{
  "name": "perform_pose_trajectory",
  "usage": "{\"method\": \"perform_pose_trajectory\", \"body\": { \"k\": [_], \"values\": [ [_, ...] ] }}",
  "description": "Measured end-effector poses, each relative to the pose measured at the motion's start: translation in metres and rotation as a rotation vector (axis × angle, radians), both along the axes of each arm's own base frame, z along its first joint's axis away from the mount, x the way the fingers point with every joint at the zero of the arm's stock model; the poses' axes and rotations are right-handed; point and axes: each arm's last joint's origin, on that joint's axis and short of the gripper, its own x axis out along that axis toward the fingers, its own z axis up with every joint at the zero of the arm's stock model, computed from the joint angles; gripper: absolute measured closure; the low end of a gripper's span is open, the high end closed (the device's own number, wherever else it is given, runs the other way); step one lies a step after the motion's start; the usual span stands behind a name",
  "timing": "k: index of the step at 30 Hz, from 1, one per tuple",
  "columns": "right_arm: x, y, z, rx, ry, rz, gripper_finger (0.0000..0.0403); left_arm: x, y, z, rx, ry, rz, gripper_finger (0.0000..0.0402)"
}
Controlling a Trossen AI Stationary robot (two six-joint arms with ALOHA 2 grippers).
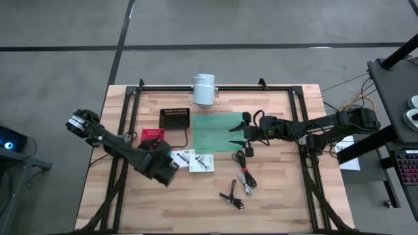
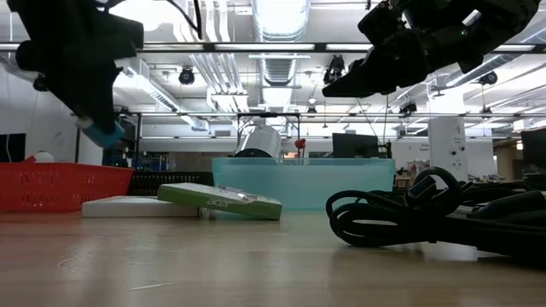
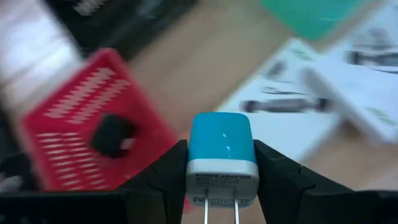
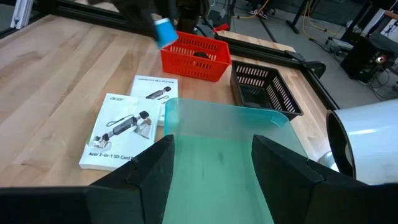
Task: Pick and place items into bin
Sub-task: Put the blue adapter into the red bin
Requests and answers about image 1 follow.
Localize thin black cable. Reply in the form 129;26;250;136
170;129;189;149

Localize yellow floor cables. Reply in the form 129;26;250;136
338;83;377;112

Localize large white instruction booklet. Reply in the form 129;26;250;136
188;153;216;174

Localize black aluminium rig frame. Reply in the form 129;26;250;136
99;78;355;235

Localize white paper sheet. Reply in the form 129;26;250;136
334;134;361;172

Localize grey metal stand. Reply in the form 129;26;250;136
0;152;54;235

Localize dark side desk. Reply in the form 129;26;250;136
336;57;418;223

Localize small black usb cable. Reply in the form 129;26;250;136
219;179;246;211

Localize black pole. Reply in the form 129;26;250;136
379;33;418;71

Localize white cylindrical projector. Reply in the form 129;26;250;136
191;72;219;108

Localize black cable with red tie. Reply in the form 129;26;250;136
231;149;258;190

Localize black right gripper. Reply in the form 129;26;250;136
228;112;263;159

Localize green cutting mat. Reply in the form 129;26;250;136
193;112;244;153

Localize small white instruction booklet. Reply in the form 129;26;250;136
171;149;196;168

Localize backlit keyboard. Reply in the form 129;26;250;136
394;150;418;187

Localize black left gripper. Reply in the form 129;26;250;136
133;140;180;188

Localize red plastic basket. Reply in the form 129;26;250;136
138;127;166;149

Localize black plastic basket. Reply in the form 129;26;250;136
158;108;191;131

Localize black device with blue light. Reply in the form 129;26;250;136
0;125;29;154

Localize grey white cable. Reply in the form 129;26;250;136
237;172;253;198

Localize black cable bundle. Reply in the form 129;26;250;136
75;159;131;235
302;155;354;235

